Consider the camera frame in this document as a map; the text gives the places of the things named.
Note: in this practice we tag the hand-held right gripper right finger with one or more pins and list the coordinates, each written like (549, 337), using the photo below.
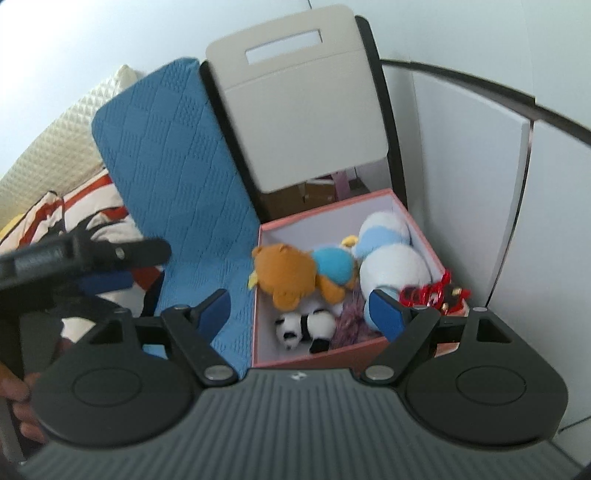
(385, 316)

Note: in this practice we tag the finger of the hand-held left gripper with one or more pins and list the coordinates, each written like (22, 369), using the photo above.
(108, 281)
(138, 253)

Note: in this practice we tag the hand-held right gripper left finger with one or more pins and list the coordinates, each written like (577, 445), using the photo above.
(214, 314)

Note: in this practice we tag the white and blue plush toy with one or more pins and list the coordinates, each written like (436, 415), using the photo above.
(392, 263)

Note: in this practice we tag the red lion toy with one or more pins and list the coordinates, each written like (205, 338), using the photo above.
(436, 293)

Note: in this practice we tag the pink cardboard box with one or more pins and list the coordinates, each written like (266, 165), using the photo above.
(277, 341)

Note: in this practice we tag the brown bear plush toy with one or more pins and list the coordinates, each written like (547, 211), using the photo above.
(286, 272)

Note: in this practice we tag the panda plush toy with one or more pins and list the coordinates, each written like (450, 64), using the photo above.
(300, 327)

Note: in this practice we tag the person's left hand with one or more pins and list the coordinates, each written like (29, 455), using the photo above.
(18, 415)

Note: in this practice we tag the purple organza ribbon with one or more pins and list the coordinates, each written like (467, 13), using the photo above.
(353, 323)

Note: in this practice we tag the red white black striped blanket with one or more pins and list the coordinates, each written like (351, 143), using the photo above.
(92, 207)

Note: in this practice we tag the blue quilted mat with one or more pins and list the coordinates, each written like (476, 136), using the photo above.
(175, 175)

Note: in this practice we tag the pink stool leg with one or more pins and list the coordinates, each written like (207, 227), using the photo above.
(344, 184)

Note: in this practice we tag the brown cardboard box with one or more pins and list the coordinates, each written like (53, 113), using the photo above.
(295, 196)

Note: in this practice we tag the white cabinet with dark trim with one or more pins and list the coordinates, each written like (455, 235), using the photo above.
(471, 184)

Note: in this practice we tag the cream chair with black frame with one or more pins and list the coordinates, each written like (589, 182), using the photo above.
(300, 115)

